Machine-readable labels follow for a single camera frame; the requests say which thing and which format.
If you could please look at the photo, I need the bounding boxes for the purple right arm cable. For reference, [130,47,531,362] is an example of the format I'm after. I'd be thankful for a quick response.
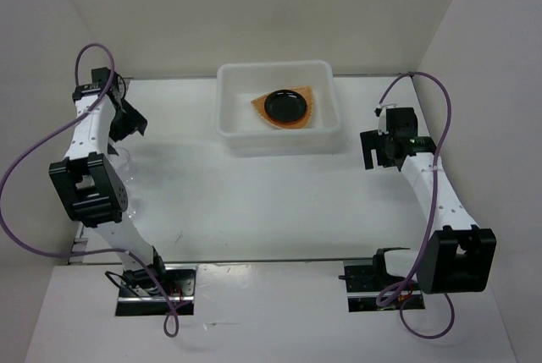
[375,70,456,338]

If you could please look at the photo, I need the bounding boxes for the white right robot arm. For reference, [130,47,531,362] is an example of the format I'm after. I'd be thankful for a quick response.
[360,104,496,294]

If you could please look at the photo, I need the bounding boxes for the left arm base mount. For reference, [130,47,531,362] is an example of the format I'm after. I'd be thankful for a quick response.
[104,264,196,316]

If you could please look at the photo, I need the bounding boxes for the translucent white plastic bin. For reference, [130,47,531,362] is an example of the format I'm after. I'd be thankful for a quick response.
[215,60,343,156]

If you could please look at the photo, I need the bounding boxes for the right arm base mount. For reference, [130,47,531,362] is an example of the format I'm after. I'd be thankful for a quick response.
[338,258,425,312]

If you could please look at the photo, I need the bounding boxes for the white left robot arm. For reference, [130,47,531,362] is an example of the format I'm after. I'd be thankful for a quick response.
[48,67,169,295]

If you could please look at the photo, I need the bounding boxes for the black round plate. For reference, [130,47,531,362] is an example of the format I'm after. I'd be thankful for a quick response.
[263,90,308,122]

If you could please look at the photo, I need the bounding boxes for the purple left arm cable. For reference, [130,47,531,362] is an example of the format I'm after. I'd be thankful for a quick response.
[0,43,190,338]

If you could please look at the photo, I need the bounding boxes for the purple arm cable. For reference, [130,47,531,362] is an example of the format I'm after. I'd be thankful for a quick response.
[0,43,190,338]
[375,70,456,338]

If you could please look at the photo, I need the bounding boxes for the clear plastic cup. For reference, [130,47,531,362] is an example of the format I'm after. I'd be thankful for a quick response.
[108,147,136,184]
[124,186,138,219]

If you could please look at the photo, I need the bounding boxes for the tan woven triangular plate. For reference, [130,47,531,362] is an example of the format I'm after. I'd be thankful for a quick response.
[251,85,314,116]

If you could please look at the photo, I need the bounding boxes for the orange plastic plate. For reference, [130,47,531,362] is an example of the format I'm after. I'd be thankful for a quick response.
[258,112,312,129]

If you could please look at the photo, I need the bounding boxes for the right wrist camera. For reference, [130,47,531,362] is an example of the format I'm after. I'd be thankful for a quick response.
[374,103,397,135]

